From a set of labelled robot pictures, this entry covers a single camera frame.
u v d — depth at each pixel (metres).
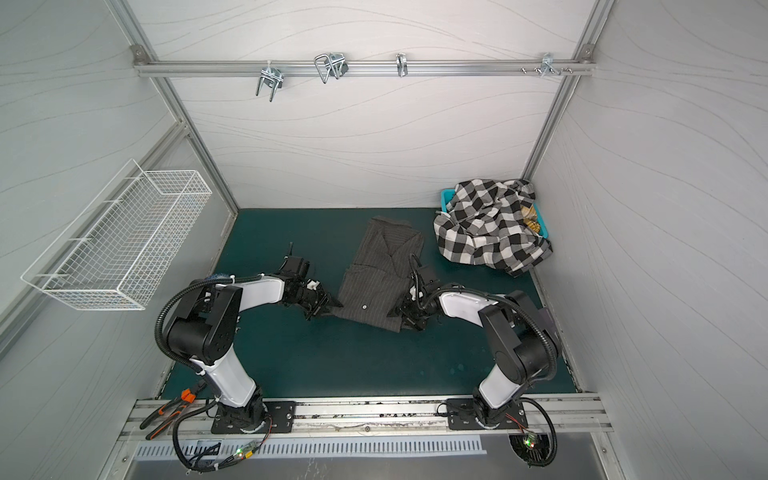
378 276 0.96
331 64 0.77
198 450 0.72
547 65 0.77
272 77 0.80
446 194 1.12
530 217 1.05
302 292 0.80
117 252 0.68
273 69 0.78
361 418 0.75
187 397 0.75
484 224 1.04
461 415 0.73
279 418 0.74
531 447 0.72
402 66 0.78
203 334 0.48
